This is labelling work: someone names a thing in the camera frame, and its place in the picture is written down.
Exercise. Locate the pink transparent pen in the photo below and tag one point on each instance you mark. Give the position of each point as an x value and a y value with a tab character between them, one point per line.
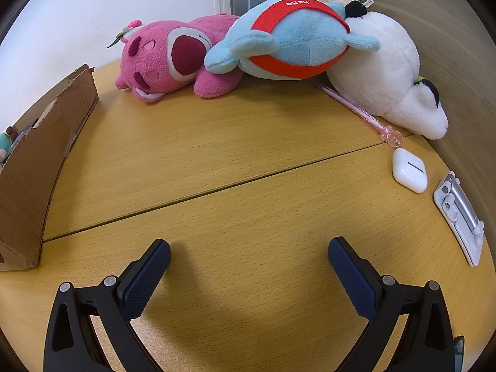
350	106

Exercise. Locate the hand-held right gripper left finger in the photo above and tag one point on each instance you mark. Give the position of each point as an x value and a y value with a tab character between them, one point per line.
145	279

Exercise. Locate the wooden desk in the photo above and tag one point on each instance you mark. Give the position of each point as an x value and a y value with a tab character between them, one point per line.
232	162

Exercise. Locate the white plush dog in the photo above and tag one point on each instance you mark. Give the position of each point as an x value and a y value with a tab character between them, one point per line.
379	69

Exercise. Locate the brown cardboard box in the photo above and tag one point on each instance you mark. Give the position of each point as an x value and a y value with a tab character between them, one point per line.
31	170

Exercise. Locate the pink plush bear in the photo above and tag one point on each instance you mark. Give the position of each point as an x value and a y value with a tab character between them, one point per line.
155	66

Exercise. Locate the white folding phone stand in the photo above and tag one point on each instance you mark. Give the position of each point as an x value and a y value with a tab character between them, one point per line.
463	217

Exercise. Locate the white earbuds case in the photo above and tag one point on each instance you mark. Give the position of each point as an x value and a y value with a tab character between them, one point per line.
409	170

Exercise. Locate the blue plush with red band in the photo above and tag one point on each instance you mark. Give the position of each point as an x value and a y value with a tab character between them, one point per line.
298	42

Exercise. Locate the teal and pink plush toy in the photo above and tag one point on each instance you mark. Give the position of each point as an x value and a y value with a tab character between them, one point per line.
4	143

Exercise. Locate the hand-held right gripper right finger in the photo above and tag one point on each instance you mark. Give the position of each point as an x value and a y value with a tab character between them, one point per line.
354	275

